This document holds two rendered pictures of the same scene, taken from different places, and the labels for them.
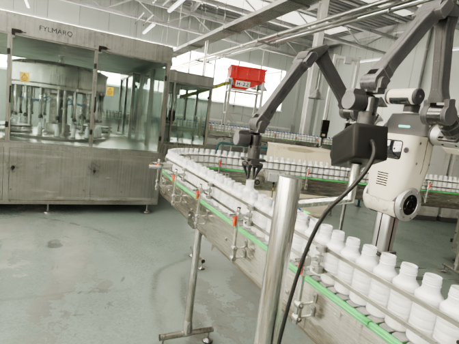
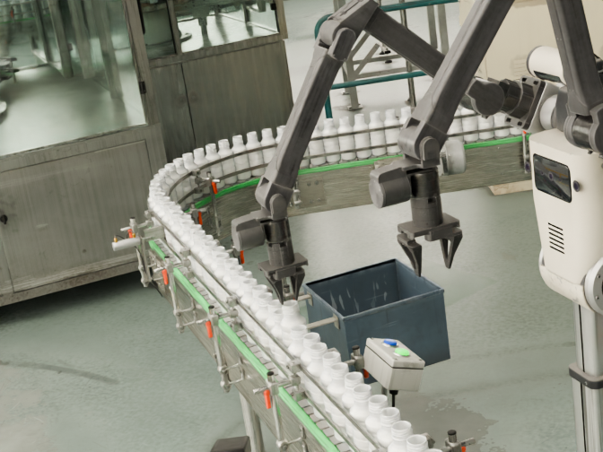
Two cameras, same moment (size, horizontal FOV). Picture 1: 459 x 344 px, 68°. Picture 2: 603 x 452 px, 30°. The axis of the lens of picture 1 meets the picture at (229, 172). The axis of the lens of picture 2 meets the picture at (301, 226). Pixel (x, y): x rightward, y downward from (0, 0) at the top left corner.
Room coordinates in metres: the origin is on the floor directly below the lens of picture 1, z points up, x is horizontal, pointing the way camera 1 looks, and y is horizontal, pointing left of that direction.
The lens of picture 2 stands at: (-0.80, -0.49, 2.20)
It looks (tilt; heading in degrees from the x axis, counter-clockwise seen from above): 19 degrees down; 8
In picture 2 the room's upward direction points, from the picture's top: 9 degrees counter-clockwise
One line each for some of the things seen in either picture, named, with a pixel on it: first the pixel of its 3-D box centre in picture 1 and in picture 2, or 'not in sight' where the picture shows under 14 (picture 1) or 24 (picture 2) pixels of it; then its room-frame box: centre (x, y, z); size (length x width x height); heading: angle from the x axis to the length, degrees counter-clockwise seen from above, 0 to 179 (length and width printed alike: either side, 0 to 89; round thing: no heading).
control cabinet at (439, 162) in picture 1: (419, 170); not in sight; (6.89, -3.82, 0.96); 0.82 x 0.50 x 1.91; 99
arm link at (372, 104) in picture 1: (367, 104); (420, 182); (1.18, -0.44, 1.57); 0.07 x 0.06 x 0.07; 117
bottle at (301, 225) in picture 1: (299, 237); (366, 425); (1.17, -0.28, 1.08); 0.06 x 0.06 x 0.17
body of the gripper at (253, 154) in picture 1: (253, 153); (281, 254); (1.54, -0.10, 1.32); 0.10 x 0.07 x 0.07; 117
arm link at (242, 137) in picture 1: (248, 132); (257, 220); (1.52, -0.06, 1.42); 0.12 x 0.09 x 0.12; 116
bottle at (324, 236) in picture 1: (322, 249); (394, 450); (1.07, -0.33, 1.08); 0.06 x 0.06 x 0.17
